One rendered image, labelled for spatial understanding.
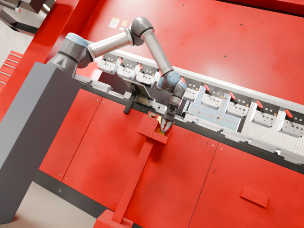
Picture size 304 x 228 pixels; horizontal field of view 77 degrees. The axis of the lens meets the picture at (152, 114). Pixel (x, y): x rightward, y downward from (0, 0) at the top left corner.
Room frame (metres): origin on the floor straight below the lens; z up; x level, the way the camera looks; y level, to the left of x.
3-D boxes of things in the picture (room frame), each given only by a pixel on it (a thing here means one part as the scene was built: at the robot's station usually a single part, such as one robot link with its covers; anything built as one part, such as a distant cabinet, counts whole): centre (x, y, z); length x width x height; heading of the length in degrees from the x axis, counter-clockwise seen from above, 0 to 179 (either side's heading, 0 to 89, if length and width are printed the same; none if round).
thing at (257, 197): (1.22, -0.80, 0.59); 0.15 x 0.02 x 0.07; 75
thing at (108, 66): (1.75, 0.56, 1.18); 0.15 x 0.09 x 0.17; 75
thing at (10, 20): (1.71, 1.48, 1.18); 0.40 x 0.24 x 0.07; 75
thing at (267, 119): (1.38, -0.79, 1.18); 0.15 x 0.09 x 0.17; 75
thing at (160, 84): (1.21, -0.01, 1.03); 0.11 x 0.11 x 0.08; 8
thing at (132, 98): (1.46, 0.20, 0.88); 0.14 x 0.04 x 0.22; 165
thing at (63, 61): (1.01, 0.54, 0.82); 0.15 x 0.15 x 0.10
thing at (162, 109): (1.62, 0.10, 0.92); 0.39 x 0.06 x 0.10; 75
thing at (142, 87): (1.49, 0.19, 1.00); 0.26 x 0.18 x 0.01; 165
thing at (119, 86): (2.19, 0.24, 1.12); 1.13 x 0.02 x 0.44; 75
